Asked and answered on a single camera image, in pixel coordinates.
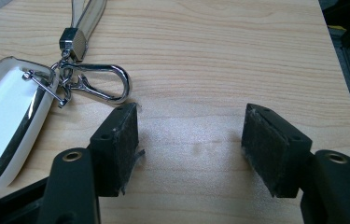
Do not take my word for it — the white strap with metal clasp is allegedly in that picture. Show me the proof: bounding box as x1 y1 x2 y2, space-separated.
58 0 107 63

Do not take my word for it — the white car key case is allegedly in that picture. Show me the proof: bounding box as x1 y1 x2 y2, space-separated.
0 56 61 189

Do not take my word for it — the silver shackle pin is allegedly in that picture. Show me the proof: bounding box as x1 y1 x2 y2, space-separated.
21 69 72 109

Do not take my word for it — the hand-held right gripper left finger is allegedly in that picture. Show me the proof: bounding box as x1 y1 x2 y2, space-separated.
36 102 146 224

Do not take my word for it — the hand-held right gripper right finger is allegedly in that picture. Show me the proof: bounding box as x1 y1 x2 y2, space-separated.
241 103 350 224

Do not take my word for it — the silver carabiner clip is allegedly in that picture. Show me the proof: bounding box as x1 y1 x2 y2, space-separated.
50 61 133 105

